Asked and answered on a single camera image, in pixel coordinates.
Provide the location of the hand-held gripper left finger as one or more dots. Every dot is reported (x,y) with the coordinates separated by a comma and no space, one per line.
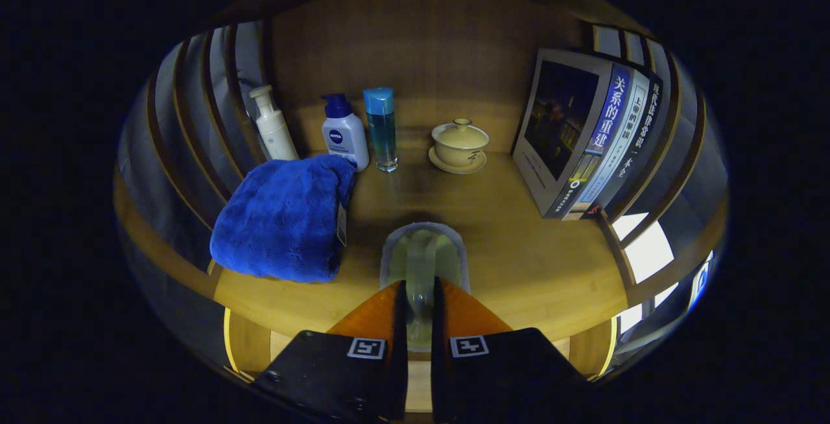
(401,372)

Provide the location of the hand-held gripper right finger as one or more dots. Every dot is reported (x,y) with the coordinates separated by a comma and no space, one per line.
(439,372)

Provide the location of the cream mountain ornament white base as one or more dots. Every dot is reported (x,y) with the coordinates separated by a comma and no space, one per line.
(421,255)

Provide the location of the wooden countertop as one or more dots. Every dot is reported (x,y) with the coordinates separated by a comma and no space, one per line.
(506,242)

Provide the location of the wooden cabinet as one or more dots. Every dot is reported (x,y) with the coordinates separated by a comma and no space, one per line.
(441,54)

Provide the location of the blue towel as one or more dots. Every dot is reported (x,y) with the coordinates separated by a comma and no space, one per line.
(285,216)

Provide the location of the beige lidded teacup with saucer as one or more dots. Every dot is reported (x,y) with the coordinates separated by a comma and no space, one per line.
(460,145)

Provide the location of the white bottle blue pump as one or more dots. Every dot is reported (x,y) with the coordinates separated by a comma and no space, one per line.
(343,139)

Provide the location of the teal bottle blue cap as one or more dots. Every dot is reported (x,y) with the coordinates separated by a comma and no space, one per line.
(381,132)

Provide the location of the dark cover blue spine book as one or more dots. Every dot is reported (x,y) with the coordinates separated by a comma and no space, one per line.
(557,126)

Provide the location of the cream pump bottle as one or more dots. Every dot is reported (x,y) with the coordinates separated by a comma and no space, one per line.
(272,129)

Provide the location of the white power strip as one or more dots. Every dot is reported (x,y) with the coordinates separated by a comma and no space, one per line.
(701,278)

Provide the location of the white blue spine book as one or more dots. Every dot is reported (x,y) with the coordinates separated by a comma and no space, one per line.
(616,145)

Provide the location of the black spine book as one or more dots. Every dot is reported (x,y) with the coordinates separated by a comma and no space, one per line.
(639,145)

